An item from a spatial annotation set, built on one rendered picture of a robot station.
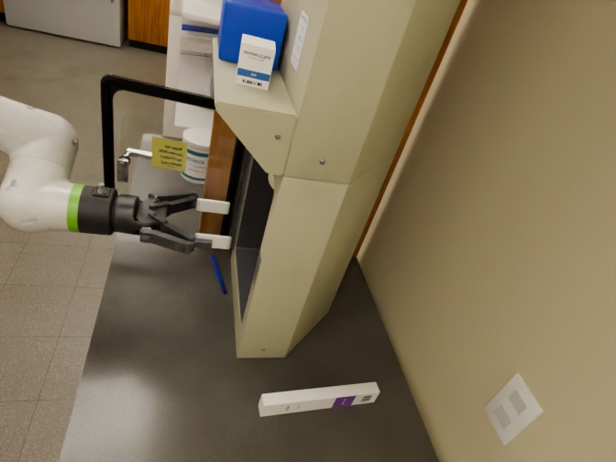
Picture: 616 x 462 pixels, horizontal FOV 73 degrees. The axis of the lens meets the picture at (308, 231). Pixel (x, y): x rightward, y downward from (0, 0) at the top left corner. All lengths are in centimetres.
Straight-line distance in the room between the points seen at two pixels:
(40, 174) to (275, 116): 47
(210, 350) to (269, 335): 14
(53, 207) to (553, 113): 88
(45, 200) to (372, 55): 61
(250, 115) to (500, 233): 51
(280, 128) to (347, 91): 11
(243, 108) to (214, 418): 58
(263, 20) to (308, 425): 75
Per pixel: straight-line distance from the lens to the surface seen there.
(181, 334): 99
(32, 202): 87
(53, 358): 215
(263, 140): 61
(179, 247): 82
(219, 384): 93
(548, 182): 80
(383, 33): 60
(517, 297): 82
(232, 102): 60
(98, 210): 85
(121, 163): 102
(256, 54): 65
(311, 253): 75
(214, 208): 94
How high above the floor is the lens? 173
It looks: 35 degrees down
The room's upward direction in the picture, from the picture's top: 18 degrees clockwise
